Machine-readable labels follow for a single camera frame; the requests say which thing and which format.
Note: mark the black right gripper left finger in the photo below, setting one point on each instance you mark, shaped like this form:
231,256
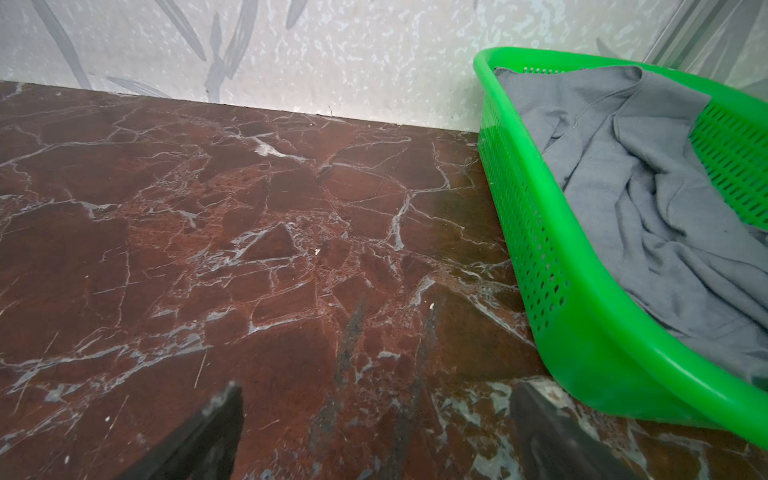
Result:
204,446

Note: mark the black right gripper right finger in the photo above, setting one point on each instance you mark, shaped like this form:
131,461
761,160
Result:
553,446

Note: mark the grey long sleeve shirt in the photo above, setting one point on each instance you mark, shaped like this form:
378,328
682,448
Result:
617,141

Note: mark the green plastic basket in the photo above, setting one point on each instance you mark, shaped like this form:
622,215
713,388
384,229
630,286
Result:
596,342

